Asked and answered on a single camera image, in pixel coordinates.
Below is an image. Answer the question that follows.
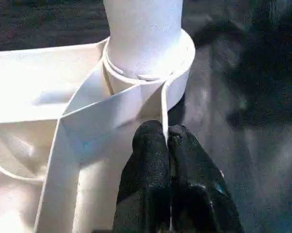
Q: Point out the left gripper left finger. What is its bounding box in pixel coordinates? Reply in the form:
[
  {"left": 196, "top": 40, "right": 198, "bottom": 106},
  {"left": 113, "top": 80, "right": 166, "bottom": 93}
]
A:
[{"left": 112, "top": 120, "right": 172, "bottom": 233}]

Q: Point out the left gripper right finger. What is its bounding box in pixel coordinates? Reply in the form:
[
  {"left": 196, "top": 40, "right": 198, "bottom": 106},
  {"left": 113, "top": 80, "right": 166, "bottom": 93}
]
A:
[{"left": 166, "top": 125, "right": 243, "bottom": 233}]

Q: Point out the white plastic table leg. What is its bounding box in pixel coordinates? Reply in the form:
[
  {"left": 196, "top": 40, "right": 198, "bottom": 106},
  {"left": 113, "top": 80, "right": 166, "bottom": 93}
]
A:
[{"left": 102, "top": 0, "right": 184, "bottom": 81}]

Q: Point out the white plastic table top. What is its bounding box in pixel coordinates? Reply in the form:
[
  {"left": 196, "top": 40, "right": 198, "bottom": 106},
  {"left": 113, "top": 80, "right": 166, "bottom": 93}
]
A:
[{"left": 0, "top": 29, "right": 196, "bottom": 233}]

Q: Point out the black work mat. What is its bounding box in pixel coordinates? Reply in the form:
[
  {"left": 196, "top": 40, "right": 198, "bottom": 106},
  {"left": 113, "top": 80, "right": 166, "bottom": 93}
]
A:
[{"left": 0, "top": 0, "right": 292, "bottom": 233}]

